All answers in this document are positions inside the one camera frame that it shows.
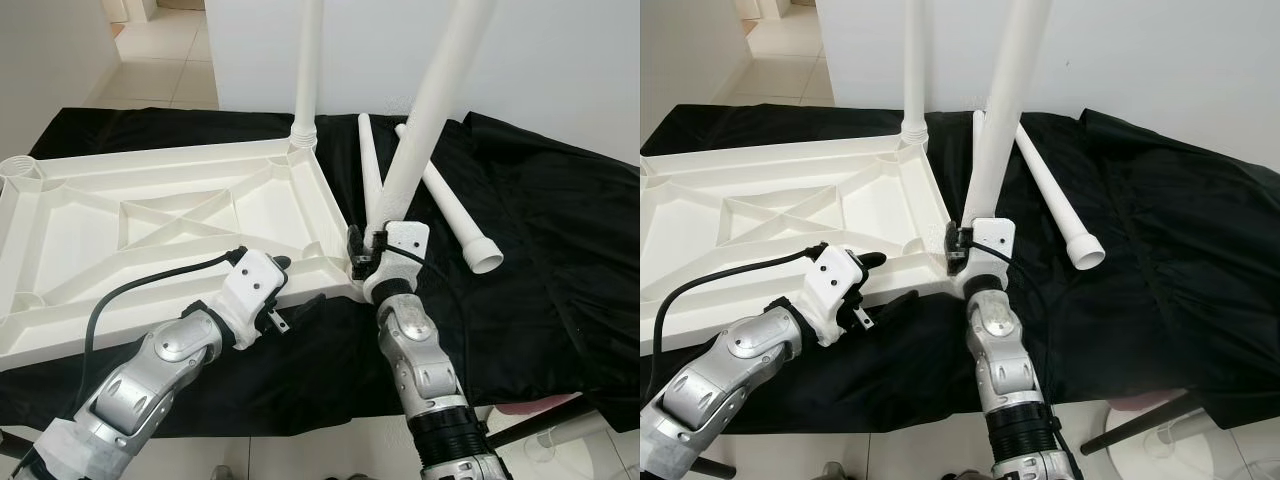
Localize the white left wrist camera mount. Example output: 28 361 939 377
218 248 293 349
812 245 869 346

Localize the black cloth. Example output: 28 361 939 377
640 103 1280 433
0 105 641 441

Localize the pink object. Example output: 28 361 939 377
495 395 561 416

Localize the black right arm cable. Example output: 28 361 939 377
380 240 471 401
965 238 1051 401

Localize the white plastic table top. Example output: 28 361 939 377
0 135 366 371
640 135 966 356

